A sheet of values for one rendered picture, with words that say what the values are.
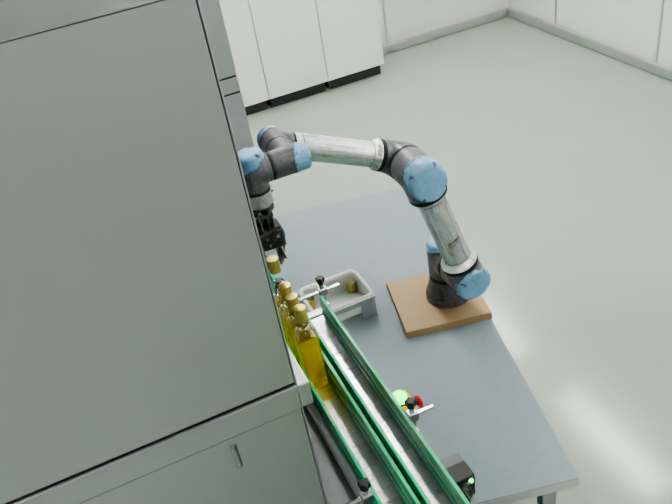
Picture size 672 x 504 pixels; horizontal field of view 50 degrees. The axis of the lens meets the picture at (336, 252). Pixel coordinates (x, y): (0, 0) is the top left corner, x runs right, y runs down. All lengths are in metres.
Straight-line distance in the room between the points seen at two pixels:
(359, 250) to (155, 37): 1.90
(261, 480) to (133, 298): 0.53
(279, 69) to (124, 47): 4.92
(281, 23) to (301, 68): 0.40
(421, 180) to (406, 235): 0.89
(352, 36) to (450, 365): 4.16
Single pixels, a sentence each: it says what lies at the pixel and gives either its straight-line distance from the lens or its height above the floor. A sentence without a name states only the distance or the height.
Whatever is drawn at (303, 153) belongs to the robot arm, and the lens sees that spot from 1.86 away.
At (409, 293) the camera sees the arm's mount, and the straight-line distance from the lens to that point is 2.54.
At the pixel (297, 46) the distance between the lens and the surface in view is 5.93.
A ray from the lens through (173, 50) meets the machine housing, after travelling 1.04.
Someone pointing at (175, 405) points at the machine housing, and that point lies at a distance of 1.34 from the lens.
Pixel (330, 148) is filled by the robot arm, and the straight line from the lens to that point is 2.02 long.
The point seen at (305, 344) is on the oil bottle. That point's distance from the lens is 1.98.
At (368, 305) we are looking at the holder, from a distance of 2.47.
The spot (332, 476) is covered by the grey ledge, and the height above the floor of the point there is 0.88.
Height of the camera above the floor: 2.37
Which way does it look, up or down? 35 degrees down
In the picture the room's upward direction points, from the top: 10 degrees counter-clockwise
